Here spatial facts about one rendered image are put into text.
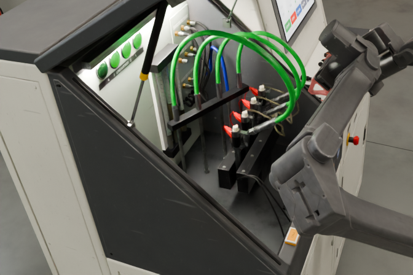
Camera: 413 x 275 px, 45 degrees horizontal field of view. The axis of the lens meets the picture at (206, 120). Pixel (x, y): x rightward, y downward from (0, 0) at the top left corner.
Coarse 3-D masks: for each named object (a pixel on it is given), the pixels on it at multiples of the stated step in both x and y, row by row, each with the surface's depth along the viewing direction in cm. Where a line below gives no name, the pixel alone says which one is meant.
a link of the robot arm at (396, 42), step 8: (384, 24) 124; (368, 32) 127; (376, 32) 124; (384, 32) 123; (392, 32) 124; (368, 40) 125; (376, 40) 124; (384, 40) 124; (392, 40) 123; (400, 40) 124; (384, 48) 124; (392, 48) 122; (408, 48) 118; (392, 56) 122; (400, 56) 119; (408, 56) 118; (400, 64) 121
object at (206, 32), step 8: (200, 32) 135; (208, 32) 134; (216, 32) 133; (224, 32) 132; (184, 40) 138; (240, 40) 131; (256, 48) 130; (176, 56) 143; (264, 56) 130; (272, 64) 131; (280, 72) 131; (288, 80) 132; (288, 88) 133; (176, 104) 154; (288, 112) 137; (280, 120) 140
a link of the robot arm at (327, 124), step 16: (352, 64) 100; (336, 80) 101; (352, 80) 95; (368, 80) 98; (336, 96) 89; (352, 96) 92; (320, 112) 83; (336, 112) 85; (352, 112) 88; (304, 128) 81; (320, 128) 74; (336, 128) 82; (320, 144) 71; (336, 144) 74; (320, 160) 71
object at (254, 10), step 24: (216, 0) 168; (240, 0) 165; (264, 0) 170; (264, 24) 170; (312, 24) 213; (312, 48) 213; (360, 120) 221; (360, 144) 237; (360, 168) 256; (336, 240) 209; (336, 264) 224
